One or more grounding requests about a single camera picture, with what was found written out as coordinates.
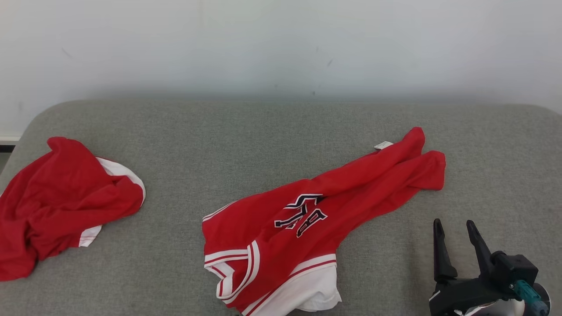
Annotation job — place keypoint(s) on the red white-banded shorts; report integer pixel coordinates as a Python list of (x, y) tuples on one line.
[(57, 202)]

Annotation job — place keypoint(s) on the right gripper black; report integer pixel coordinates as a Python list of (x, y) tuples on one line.
[(465, 294)]

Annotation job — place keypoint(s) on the red printed basketball jersey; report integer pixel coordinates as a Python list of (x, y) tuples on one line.
[(281, 250)]

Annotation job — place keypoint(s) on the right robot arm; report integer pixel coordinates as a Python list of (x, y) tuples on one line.
[(516, 310)]

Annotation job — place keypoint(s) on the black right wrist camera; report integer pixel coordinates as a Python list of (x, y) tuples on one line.
[(516, 267)]

